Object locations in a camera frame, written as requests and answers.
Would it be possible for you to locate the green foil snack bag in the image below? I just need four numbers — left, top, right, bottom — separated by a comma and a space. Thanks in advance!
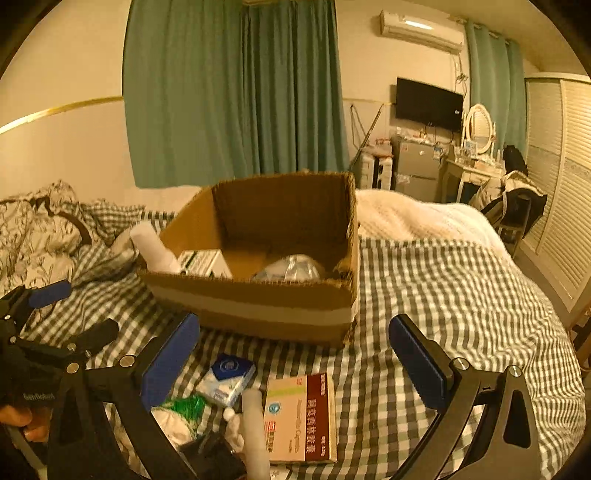
161, 395, 206, 428

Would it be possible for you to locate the amoxicillin capsules medicine box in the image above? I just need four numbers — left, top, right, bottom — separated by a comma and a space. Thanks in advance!
263, 373, 338, 464

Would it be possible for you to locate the person's left hand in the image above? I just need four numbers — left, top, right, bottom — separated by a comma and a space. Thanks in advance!
0, 405, 52, 443

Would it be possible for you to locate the floral white black quilt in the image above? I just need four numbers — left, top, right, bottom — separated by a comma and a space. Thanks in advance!
1, 180, 100, 294

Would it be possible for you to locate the grey checkered bed sheet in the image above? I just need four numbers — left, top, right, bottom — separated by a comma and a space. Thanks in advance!
26, 202, 586, 479

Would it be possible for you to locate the white crumpled tissue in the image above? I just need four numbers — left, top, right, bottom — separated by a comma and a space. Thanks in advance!
151, 407, 197, 450

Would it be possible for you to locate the white medicine box in carton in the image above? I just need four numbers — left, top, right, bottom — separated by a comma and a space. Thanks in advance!
178, 249, 232, 279

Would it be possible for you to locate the black small pouch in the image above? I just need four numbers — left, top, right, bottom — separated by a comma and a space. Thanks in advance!
179, 432, 246, 480

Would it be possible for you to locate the blue white tissue pack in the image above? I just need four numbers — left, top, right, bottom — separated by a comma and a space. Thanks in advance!
197, 354, 256, 408

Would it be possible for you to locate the small white bottle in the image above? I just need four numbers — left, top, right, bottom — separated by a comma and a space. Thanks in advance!
223, 407, 245, 454

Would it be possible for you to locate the brown cardboard box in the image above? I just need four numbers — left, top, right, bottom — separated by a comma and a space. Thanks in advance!
139, 172, 359, 348

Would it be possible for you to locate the white fluffy blanket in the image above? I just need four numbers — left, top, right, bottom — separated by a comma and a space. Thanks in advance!
356, 189, 511, 261

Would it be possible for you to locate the chair with piled clothes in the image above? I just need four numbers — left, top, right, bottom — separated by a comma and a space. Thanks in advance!
469, 145, 548, 258

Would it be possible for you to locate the clear crumpled plastic bag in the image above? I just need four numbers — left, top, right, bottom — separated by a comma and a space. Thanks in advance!
252, 254, 325, 282

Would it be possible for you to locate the white dressing table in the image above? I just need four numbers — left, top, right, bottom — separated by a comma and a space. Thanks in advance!
440, 159, 505, 203

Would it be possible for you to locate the grey mini fridge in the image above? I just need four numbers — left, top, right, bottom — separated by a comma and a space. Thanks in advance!
393, 140, 442, 202

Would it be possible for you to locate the white storage shelf unit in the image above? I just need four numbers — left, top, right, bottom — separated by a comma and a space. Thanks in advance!
351, 147, 394, 191

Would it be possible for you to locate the white oval vanity mirror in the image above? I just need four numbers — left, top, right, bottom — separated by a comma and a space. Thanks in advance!
462, 103, 496, 157

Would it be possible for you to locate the large teal curtain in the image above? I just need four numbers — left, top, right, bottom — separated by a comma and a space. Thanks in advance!
122, 1, 349, 188

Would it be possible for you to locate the white louvered wardrobe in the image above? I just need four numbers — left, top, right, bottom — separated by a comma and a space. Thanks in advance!
523, 73, 590, 312

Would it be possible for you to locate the narrow teal curtain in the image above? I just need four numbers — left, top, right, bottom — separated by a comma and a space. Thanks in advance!
465, 20, 527, 153

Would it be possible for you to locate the black wall television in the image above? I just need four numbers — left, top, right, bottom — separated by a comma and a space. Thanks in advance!
394, 77, 464, 133

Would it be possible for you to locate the white wall air conditioner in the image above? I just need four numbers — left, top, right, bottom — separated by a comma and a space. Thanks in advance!
380, 10, 465, 55

